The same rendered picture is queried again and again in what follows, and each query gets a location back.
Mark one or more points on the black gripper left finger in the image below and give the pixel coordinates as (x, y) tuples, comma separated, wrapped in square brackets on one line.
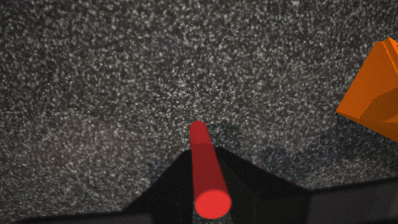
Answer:
[(169, 200)]

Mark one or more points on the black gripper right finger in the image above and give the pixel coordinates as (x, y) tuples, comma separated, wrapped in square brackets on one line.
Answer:
[(260, 197)]

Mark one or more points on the red peg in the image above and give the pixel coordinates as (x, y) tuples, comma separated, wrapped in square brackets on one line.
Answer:
[(212, 199)]

